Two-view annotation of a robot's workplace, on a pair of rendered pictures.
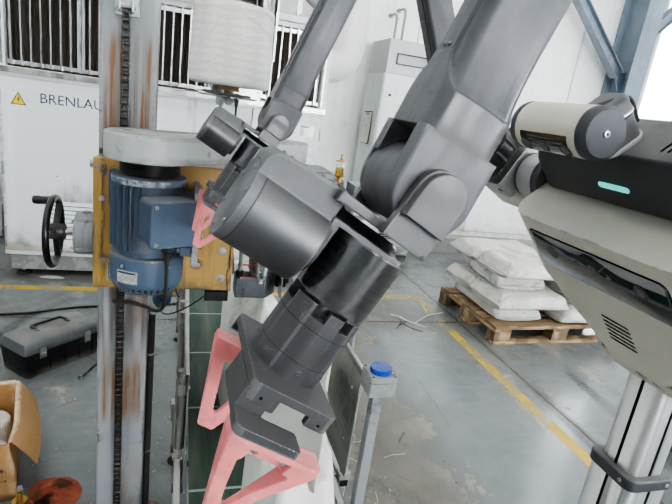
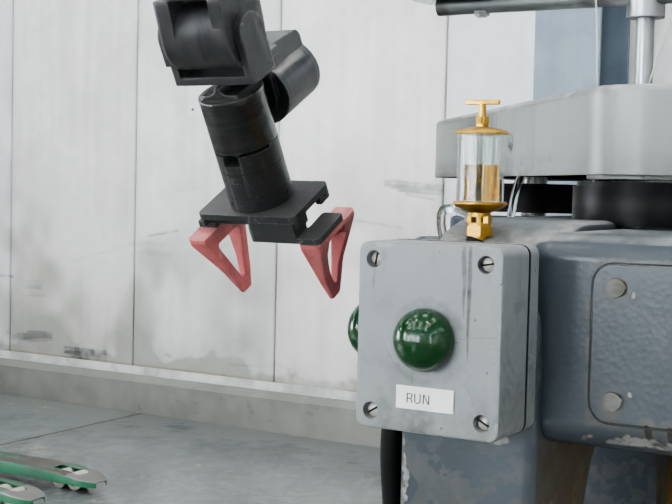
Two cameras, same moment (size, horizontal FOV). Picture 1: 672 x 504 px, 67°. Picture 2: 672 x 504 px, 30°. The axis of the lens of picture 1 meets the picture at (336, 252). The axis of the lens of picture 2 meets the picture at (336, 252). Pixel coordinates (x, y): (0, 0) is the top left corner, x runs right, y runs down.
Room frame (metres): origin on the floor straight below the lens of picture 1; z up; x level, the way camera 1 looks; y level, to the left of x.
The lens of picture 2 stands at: (1.78, -0.48, 1.36)
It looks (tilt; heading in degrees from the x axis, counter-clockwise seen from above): 3 degrees down; 138
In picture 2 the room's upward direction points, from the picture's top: 1 degrees clockwise
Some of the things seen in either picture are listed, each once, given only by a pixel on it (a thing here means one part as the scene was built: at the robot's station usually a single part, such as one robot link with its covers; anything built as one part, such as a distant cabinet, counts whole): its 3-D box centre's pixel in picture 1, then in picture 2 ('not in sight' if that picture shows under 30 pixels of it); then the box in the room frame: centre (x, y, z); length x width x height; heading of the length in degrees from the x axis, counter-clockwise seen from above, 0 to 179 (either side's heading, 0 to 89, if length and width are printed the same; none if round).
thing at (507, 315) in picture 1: (495, 298); not in sight; (3.89, -1.33, 0.20); 0.66 x 0.44 x 0.12; 18
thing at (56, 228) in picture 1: (52, 231); not in sight; (1.18, 0.69, 1.13); 0.18 x 0.11 x 0.18; 18
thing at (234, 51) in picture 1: (231, 47); not in sight; (1.10, 0.27, 1.61); 0.17 x 0.17 x 0.17
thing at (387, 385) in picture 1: (378, 380); not in sight; (1.26, -0.17, 0.81); 0.08 x 0.08 x 0.06; 18
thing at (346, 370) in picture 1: (317, 349); not in sight; (1.93, 0.02, 0.54); 1.05 x 0.02 x 0.41; 18
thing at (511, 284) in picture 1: (502, 270); not in sight; (3.91, -1.34, 0.44); 0.66 x 0.42 x 0.14; 12
